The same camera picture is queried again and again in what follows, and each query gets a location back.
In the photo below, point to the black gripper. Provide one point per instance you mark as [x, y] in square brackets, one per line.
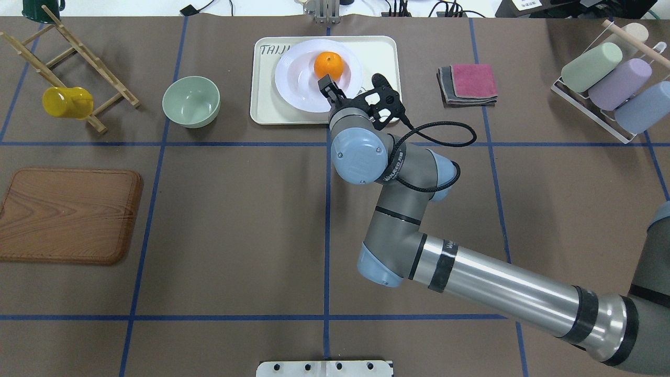
[330, 89]

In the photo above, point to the orange fruit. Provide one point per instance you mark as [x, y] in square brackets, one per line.
[329, 63]

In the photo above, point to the white round plate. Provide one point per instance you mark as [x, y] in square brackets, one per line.
[297, 82]

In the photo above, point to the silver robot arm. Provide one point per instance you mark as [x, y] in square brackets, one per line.
[370, 135]

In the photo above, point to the cream bear tray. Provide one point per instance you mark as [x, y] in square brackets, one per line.
[267, 107]

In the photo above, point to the pink and grey folded cloth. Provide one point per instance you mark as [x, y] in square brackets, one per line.
[467, 84]

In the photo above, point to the green bowl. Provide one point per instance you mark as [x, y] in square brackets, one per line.
[191, 102]

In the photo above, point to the small black device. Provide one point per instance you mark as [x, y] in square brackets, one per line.
[189, 10]

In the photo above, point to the green cup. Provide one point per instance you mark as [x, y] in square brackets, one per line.
[591, 66]

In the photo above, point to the black laptop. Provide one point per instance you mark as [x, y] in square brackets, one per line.
[573, 9]

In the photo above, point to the yellow mug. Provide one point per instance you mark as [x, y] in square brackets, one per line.
[68, 102]

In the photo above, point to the purple cup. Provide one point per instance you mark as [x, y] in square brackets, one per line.
[618, 86]

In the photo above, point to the wooden cutting board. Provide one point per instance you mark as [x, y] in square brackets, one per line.
[65, 215]

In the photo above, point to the beige cup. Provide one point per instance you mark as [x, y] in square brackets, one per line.
[637, 31]

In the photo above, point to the blue cup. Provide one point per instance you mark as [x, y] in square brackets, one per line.
[644, 110]

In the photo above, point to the dark green mug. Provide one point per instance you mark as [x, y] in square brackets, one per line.
[40, 10]

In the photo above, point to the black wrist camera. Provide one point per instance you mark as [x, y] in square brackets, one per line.
[382, 103]

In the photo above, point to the aluminium frame post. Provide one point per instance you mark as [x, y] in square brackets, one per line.
[324, 13]

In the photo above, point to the white wire cup rack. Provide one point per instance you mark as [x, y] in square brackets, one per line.
[656, 55]

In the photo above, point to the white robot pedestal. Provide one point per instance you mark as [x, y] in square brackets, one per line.
[327, 368]

